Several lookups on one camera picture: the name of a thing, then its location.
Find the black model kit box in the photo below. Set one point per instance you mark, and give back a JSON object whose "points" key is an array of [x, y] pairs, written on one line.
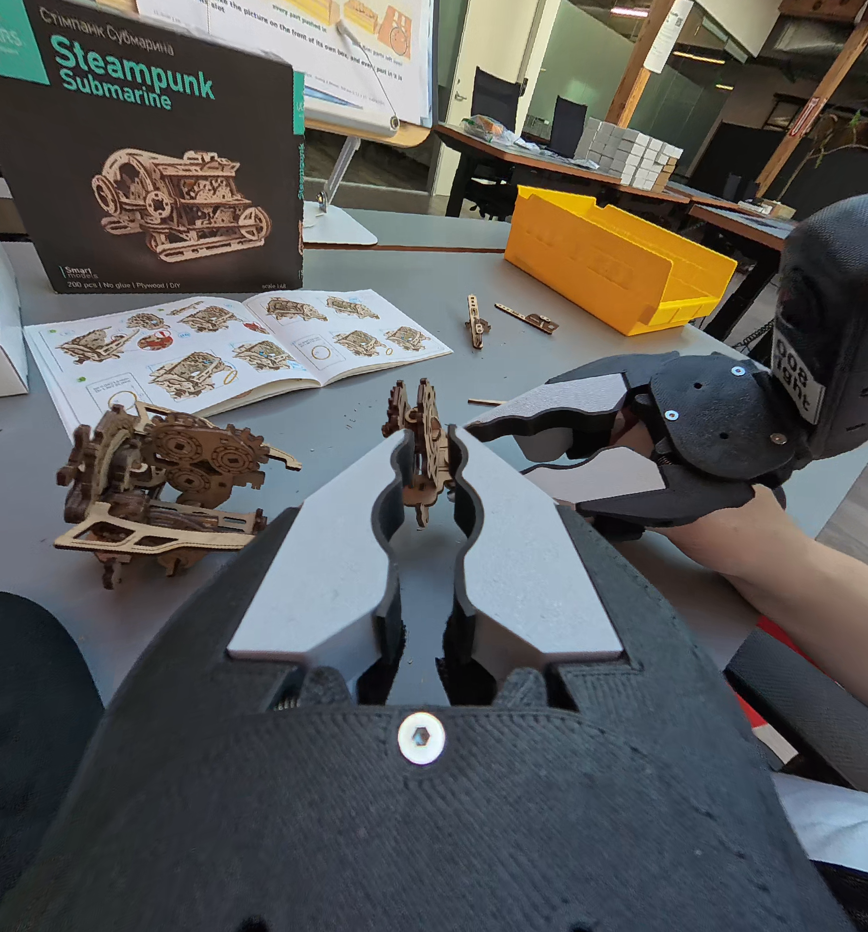
{"points": [[150, 145]]}

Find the paper sign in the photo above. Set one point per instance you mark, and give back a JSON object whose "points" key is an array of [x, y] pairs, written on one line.
{"points": [[670, 33]]}

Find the white document stand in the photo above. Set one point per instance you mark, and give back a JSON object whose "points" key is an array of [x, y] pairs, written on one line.
{"points": [[339, 226]]}

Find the black chair armrest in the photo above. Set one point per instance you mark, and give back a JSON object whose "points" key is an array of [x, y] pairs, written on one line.
{"points": [[819, 710]]}

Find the instruction sheet on board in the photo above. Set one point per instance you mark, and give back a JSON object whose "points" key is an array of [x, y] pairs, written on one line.
{"points": [[295, 44]]}

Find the person's white garment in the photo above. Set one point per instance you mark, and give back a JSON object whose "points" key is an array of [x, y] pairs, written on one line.
{"points": [[848, 823]]}

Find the instruction booklet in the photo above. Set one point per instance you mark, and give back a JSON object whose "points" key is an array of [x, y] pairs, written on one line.
{"points": [[208, 349]]}

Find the wooden model assembly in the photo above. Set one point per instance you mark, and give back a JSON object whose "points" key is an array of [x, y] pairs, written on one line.
{"points": [[186, 459]]}

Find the stack of white boxes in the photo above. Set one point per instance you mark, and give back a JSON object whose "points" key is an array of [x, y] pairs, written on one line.
{"points": [[627, 153]]}

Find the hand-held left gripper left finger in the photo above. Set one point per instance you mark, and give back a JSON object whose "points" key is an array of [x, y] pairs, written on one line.
{"points": [[317, 582]]}

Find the person's right hand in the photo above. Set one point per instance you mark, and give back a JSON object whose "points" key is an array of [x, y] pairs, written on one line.
{"points": [[710, 539]]}

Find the wooden gear part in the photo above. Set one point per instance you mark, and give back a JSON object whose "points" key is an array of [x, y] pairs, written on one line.
{"points": [[426, 415]]}

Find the wooden strip part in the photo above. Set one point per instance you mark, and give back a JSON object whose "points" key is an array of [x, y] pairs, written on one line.
{"points": [[527, 317]]}

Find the person's right forearm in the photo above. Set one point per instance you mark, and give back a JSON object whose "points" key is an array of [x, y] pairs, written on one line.
{"points": [[841, 619]]}

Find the yellow plastic bin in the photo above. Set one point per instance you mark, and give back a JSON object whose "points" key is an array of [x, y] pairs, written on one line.
{"points": [[608, 269]]}

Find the clear plastic bag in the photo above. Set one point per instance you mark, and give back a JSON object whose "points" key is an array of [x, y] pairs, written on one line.
{"points": [[496, 129]]}

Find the wooden bar part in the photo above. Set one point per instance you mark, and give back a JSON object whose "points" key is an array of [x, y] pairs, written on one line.
{"points": [[476, 320]]}

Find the grey desk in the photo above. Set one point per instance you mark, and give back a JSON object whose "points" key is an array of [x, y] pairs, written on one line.
{"points": [[332, 444]]}

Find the background wooden desk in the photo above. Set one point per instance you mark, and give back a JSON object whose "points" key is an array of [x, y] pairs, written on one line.
{"points": [[550, 164], [739, 222]]}

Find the black round mat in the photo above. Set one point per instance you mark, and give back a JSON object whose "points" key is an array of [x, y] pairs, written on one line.
{"points": [[26, 692]]}

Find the black chair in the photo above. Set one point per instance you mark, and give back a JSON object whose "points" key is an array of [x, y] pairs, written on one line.
{"points": [[496, 98], [568, 127]]}

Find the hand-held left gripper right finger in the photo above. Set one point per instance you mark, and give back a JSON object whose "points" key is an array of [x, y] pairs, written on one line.
{"points": [[535, 582]]}

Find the leafy plant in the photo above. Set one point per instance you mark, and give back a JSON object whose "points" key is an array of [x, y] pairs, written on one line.
{"points": [[848, 142]]}

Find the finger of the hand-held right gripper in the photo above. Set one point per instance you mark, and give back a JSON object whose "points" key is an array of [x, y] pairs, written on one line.
{"points": [[557, 404], [601, 477]]}

